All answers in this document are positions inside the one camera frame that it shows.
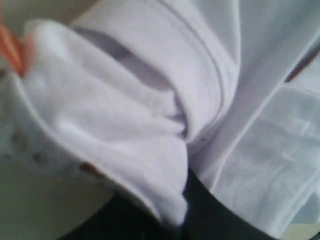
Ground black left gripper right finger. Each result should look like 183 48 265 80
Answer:
180 169 273 240

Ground white t-shirt with red lettering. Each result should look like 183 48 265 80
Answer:
0 0 320 240

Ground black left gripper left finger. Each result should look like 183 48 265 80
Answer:
60 195 180 240

